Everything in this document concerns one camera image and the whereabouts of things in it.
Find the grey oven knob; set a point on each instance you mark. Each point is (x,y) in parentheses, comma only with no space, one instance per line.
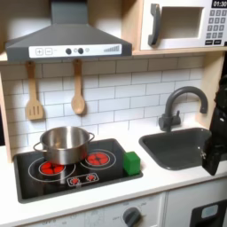
(131,217)

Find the grey range hood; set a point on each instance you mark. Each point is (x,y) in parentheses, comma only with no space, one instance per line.
(68,38)

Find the green block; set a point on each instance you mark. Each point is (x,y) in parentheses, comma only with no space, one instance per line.
(131,163)

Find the white toy microwave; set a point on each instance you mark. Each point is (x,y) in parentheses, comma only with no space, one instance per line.
(183,23)

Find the black dishwasher panel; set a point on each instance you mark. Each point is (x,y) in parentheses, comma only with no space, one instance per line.
(208,214)

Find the steel pot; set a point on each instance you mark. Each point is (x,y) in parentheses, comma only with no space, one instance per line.
(65,144)

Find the wooden slotted spatula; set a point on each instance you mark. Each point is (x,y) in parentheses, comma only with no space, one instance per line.
(33,97)

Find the black stove top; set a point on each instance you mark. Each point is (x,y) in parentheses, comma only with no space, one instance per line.
(74,174)

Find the dark grey tap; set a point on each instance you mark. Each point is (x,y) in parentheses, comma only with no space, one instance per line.
(180,106)

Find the dark grey sink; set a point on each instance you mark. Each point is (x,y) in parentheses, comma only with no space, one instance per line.
(177,147)

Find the wooden spoon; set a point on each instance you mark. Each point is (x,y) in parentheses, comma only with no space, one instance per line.
(78,94)

